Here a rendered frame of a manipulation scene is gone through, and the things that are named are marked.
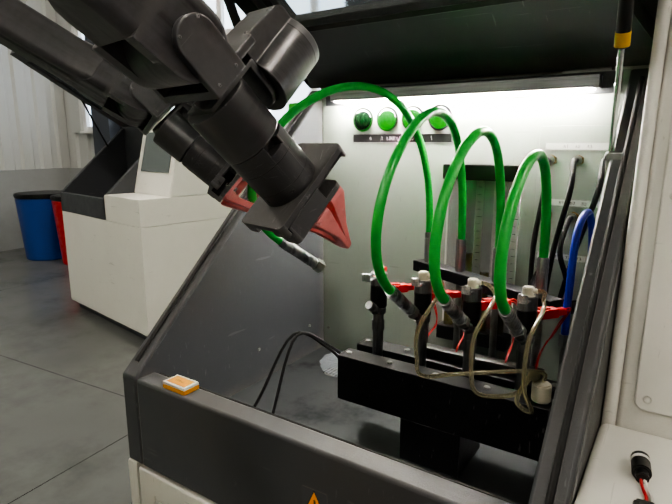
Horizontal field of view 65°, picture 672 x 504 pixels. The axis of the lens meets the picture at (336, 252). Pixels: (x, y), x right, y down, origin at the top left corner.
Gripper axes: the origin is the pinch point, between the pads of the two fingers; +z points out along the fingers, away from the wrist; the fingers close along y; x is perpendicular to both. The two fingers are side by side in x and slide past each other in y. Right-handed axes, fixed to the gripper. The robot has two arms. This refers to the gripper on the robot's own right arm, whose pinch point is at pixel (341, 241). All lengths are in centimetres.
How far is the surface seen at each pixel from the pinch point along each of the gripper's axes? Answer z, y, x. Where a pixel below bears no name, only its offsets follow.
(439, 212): 10.2, 12.1, -0.5
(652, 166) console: 23.4, 32.2, -16.0
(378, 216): 8.5, 9.2, 6.7
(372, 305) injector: 27.3, 4.3, 17.3
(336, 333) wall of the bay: 58, 6, 52
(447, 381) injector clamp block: 35.2, -0.8, 3.7
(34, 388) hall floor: 99, -76, 273
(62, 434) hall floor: 97, -77, 211
